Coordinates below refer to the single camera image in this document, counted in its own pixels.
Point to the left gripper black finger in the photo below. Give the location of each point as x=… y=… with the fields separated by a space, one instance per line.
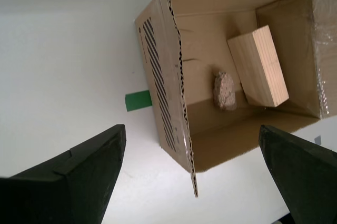
x=58 y=189
x=308 y=179

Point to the light wooden block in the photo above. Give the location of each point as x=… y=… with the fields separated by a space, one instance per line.
x=263 y=71

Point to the small beige rock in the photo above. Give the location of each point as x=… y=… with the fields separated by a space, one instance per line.
x=223 y=92

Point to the brown cardboard box flaps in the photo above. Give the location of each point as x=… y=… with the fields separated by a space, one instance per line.
x=200 y=37

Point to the grey tape square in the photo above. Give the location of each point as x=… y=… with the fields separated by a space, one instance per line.
x=318 y=140

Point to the green tape piece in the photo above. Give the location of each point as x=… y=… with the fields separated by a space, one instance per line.
x=137 y=101

